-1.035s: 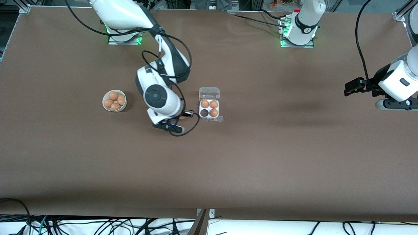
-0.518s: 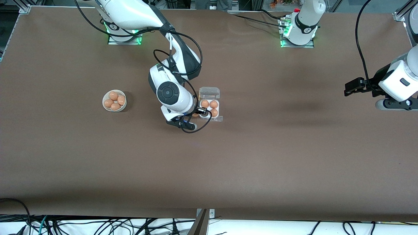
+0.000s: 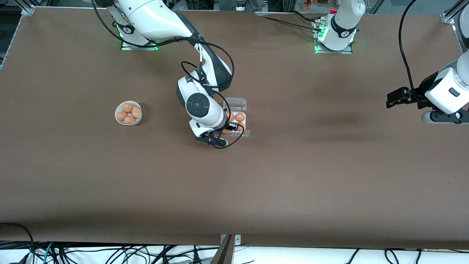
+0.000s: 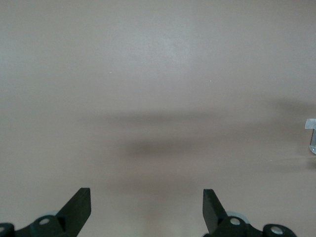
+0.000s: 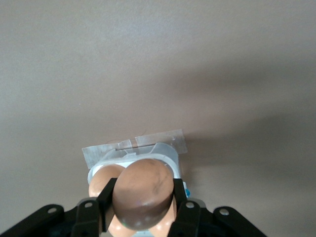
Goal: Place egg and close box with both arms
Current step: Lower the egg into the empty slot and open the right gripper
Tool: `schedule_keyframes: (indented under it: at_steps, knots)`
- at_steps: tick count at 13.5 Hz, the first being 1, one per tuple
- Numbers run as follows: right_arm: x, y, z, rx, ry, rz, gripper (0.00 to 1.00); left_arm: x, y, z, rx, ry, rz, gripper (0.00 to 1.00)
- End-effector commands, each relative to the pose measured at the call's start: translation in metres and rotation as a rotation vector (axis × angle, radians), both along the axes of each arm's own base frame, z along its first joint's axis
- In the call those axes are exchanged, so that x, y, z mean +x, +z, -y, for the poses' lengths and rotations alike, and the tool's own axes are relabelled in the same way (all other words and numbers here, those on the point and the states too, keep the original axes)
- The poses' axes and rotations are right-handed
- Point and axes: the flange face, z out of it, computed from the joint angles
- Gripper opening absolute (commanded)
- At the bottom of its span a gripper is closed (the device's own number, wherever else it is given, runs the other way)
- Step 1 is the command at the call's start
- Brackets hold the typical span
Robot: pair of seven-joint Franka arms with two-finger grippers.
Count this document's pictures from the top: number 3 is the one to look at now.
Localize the clear plastic egg box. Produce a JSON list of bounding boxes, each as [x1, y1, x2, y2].
[[222, 97, 251, 138]]

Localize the white ceramic bowl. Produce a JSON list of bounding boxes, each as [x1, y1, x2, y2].
[[115, 100, 143, 127]]

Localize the dark wedge shaped pole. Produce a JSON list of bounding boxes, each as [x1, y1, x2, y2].
[[210, 235, 235, 264]]

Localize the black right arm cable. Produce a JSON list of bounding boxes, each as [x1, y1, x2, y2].
[[181, 40, 245, 149]]

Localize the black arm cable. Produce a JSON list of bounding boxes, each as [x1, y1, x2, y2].
[[181, 40, 245, 149], [398, 0, 430, 107]]

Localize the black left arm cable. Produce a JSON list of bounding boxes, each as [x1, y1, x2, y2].
[[398, 0, 430, 107]]

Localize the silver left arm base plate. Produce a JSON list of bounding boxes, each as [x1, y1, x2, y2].
[[314, 43, 353, 55]]

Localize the aluminium frame profile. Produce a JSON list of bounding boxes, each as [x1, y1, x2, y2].
[[441, 0, 463, 25], [20, 0, 37, 16]]

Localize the long black table cable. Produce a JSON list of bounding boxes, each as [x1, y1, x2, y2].
[[262, 16, 325, 32]]

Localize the short black table cable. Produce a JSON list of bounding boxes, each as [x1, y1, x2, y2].
[[291, 10, 317, 22]]

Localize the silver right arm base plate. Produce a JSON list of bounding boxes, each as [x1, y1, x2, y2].
[[121, 41, 160, 51]]

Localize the tangled black floor cables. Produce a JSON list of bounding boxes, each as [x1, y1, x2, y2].
[[0, 240, 220, 264]]

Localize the black looped floor cable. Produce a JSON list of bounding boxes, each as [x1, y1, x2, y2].
[[0, 222, 36, 257]]

